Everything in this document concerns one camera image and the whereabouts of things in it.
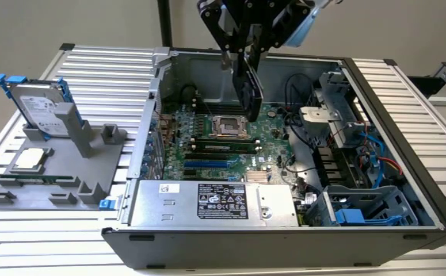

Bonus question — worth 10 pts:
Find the black expansion slot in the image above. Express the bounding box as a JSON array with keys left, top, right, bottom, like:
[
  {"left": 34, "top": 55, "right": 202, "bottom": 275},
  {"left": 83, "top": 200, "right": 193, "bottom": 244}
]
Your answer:
[{"left": 186, "top": 153, "right": 233, "bottom": 162}]

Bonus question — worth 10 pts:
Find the grey plastic parts rack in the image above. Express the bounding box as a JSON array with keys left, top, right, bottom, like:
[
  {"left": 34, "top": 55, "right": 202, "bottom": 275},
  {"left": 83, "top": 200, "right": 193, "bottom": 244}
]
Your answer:
[{"left": 0, "top": 103, "right": 131, "bottom": 212}]

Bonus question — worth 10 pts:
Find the silver power supply unit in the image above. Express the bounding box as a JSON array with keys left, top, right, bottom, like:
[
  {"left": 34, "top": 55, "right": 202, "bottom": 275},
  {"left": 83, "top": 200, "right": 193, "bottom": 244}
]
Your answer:
[{"left": 129, "top": 179, "right": 301, "bottom": 228}]

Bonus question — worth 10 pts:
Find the grey disk bay cage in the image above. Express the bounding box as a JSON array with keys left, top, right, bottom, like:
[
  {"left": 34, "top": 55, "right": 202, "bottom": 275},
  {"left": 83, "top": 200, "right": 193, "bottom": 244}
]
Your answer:
[{"left": 306, "top": 185, "right": 420, "bottom": 228}]

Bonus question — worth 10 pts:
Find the blue expansion slot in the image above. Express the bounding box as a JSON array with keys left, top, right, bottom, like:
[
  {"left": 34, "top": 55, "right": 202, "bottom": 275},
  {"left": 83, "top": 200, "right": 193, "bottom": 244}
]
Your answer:
[{"left": 183, "top": 160, "right": 230, "bottom": 170}]

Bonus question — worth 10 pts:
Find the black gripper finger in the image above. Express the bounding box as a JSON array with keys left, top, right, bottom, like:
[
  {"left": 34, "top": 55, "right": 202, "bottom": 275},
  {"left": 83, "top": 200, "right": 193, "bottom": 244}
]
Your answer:
[
  {"left": 198, "top": 0, "right": 252, "bottom": 78},
  {"left": 252, "top": 0, "right": 312, "bottom": 68}
]

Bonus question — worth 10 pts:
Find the copper chipset heatsink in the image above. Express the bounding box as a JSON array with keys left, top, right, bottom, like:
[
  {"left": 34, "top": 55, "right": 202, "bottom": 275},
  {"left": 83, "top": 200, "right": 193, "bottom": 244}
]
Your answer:
[{"left": 245, "top": 171, "right": 273, "bottom": 183}]

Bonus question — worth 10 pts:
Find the CPU socket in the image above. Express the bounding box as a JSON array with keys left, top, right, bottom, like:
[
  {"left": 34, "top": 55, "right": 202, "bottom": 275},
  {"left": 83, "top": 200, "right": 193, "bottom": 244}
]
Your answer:
[{"left": 205, "top": 114, "right": 249, "bottom": 139}]

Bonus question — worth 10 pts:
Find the blue case latch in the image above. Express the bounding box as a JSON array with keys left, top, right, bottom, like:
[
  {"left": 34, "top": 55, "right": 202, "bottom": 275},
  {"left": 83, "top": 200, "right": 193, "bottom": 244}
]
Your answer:
[{"left": 99, "top": 197, "right": 119, "bottom": 212}]

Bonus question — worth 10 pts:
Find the hard disk in blue carrier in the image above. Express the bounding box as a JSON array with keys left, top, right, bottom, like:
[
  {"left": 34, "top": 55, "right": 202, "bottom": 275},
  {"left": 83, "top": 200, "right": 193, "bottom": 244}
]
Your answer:
[{"left": 0, "top": 74, "right": 83, "bottom": 142}]

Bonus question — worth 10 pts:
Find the blue wire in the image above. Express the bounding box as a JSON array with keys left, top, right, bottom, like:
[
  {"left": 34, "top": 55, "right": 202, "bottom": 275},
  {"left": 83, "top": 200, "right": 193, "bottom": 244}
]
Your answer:
[{"left": 360, "top": 131, "right": 387, "bottom": 190}]

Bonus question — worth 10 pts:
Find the blue disk carrier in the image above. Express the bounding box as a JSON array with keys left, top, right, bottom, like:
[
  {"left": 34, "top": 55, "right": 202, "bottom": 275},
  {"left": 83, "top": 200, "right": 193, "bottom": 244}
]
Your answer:
[{"left": 333, "top": 208, "right": 404, "bottom": 227}]

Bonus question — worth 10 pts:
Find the open grey PC case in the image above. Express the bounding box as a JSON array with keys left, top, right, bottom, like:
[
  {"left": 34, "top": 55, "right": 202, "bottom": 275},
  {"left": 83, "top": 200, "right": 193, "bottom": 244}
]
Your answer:
[{"left": 102, "top": 47, "right": 446, "bottom": 270}]

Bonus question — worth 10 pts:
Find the green RAM stick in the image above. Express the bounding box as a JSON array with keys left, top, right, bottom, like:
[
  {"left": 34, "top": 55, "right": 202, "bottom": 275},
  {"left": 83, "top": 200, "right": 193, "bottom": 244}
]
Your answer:
[
  {"left": 0, "top": 174, "right": 74, "bottom": 185},
  {"left": 195, "top": 143, "right": 257, "bottom": 152}
]

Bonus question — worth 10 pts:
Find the red wire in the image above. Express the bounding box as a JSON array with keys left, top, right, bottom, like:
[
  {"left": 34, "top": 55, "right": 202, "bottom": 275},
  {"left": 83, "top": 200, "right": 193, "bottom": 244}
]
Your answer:
[{"left": 378, "top": 156, "right": 404, "bottom": 175}]

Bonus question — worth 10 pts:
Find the green graphics card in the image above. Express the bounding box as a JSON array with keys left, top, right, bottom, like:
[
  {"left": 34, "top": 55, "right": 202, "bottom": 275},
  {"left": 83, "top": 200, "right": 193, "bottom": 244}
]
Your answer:
[{"left": 220, "top": 51, "right": 265, "bottom": 122}]

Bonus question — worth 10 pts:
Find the silver CPU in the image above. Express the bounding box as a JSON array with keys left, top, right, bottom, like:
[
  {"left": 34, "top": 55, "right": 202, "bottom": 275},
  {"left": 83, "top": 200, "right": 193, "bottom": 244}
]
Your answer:
[{"left": 10, "top": 148, "right": 55, "bottom": 175}]

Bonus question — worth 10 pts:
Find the green motherboard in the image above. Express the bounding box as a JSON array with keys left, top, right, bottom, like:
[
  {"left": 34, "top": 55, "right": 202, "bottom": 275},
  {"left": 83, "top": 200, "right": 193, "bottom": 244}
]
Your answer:
[{"left": 161, "top": 102, "right": 297, "bottom": 183}]

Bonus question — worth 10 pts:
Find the silver drive cage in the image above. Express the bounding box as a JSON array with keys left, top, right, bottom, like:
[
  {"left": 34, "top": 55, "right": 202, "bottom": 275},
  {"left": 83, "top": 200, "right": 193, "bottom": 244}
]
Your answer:
[{"left": 298, "top": 70, "right": 368, "bottom": 149}]

